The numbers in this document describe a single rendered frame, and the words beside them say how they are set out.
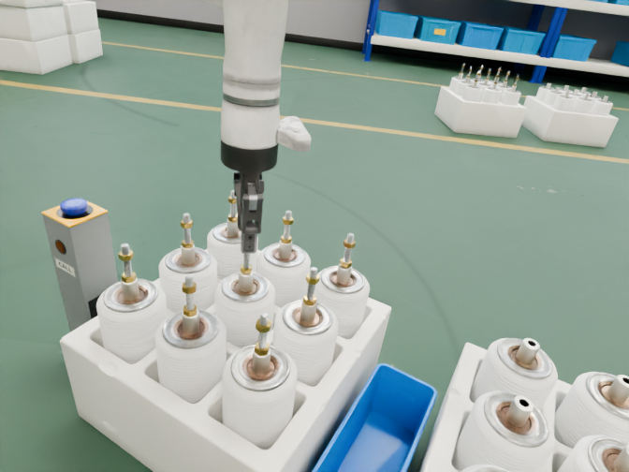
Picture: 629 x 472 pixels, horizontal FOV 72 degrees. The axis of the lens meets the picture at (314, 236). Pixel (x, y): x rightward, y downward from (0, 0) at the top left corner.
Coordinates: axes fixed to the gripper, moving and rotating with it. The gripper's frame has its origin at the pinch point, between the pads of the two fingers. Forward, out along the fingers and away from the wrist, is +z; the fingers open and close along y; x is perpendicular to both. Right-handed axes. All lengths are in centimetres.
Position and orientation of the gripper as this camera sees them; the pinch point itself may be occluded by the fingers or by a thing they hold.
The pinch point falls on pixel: (246, 231)
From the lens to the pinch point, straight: 64.7
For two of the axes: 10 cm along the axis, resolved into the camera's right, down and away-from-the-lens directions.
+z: -1.1, 8.6, 5.1
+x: 9.7, -0.2, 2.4
